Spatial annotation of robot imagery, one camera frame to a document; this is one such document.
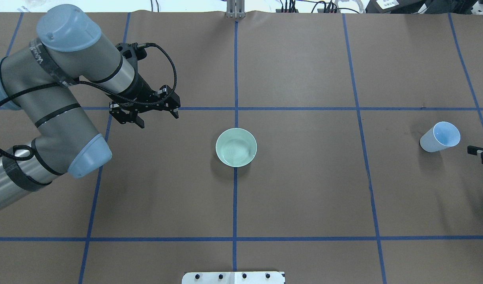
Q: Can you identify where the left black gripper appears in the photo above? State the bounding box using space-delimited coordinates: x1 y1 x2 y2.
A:
109 81 181 128

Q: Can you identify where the light blue plastic cup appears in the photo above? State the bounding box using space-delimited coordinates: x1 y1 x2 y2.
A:
419 121 461 153

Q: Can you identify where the green ceramic bowl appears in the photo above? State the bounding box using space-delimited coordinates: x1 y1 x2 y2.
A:
215 128 258 168

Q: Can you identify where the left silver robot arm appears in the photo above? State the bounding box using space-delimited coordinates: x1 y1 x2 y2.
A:
0 4 181 210

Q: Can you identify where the black label printer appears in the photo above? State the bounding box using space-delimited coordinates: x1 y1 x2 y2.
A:
365 0 433 14

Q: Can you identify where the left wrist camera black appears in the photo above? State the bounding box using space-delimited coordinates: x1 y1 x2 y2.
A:
116 43 147 64

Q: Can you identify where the aluminium frame post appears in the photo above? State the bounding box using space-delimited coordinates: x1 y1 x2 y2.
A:
225 0 246 19

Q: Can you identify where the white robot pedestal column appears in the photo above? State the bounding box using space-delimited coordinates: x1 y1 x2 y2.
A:
181 271 286 284

